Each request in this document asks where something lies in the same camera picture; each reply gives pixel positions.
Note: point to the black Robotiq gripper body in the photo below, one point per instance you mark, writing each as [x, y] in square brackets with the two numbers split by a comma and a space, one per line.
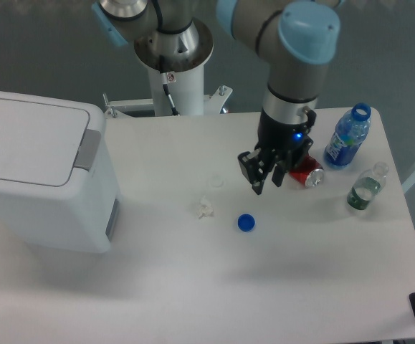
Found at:
[284, 144]

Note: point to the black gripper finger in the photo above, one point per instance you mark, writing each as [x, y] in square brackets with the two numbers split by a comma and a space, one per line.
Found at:
[256, 165]
[282, 166]

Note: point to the white trash can lid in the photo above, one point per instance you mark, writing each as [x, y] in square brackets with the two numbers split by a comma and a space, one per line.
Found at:
[38, 141]

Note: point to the crushed red soda can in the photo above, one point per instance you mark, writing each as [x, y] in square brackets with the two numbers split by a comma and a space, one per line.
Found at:
[310, 173]

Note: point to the white translucent bottle cap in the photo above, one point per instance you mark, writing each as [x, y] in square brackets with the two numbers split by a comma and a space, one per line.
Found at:
[216, 181]

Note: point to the blue bottle cap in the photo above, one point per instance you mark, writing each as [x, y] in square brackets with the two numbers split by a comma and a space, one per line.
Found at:
[246, 222]

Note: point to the white trash can body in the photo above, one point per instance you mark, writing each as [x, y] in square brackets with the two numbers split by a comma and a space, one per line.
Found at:
[78, 215]

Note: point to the crumpled white paper scrap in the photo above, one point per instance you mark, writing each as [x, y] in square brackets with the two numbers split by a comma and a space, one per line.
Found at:
[204, 208]

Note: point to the blue plastic drink bottle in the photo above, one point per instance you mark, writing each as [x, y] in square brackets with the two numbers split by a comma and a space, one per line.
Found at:
[349, 134]

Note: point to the clear green-label bottle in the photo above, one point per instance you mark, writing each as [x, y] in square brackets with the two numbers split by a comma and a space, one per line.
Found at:
[367, 186]

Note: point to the white metal table frame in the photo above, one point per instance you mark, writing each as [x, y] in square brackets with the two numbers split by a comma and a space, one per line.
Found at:
[213, 104]

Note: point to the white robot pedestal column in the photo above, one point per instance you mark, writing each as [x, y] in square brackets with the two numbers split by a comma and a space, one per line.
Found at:
[175, 62]

